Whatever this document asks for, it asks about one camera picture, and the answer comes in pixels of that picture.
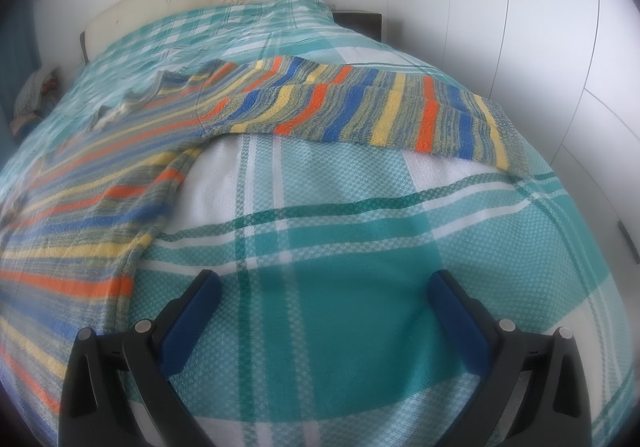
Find white wardrobe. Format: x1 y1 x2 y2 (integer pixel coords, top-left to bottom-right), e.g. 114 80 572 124
385 0 640 288

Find striped knit sweater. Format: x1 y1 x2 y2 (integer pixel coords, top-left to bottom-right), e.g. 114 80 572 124
0 55 532 423

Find dark wooden nightstand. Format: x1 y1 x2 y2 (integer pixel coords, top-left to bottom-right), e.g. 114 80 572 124
332 11 384 42

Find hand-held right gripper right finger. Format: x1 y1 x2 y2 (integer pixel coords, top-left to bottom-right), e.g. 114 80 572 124
428 271 594 447

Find teal plaid bedspread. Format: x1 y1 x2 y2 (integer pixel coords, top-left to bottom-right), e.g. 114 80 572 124
0 0 635 447

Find pile of clothes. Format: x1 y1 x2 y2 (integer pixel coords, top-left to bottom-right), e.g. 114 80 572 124
9 68 65 134

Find teal curtain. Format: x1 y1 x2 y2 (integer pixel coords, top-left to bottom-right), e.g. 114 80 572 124
0 2 41 138

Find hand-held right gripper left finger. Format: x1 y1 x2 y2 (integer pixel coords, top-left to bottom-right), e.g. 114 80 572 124
59 270 223 447

